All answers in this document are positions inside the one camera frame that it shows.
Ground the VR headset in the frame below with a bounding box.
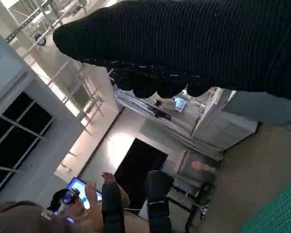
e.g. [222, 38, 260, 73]
[47, 188, 81, 224]

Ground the blue lit tablet screen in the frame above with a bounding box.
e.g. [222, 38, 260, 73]
[67, 176, 104, 210]

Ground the person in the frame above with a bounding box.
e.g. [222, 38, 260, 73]
[0, 171, 151, 233]

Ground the white metal rack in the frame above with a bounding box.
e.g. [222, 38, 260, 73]
[47, 60, 105, 136]

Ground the black wall panel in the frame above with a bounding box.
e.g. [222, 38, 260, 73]
[113, 137, 170, 216]

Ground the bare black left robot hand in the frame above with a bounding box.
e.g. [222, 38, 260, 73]
[101, 169, 175, 233]

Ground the dark window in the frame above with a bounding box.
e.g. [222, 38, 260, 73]
[0, 91, 53, 202]

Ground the white wheeled vented unit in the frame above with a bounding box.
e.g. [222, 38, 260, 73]
[191, 88, 259, 152]

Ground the blue white ceiling device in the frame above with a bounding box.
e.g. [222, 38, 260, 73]
[34, 33, 47, 47]

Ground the green cutting mat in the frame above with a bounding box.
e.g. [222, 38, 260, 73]
[240, 177, 291, 233]

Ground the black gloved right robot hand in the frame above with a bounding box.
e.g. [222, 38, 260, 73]
[52, 0, 291, 101]

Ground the small lit monitor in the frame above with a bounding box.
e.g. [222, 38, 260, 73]
[172, 95, 188, 113]

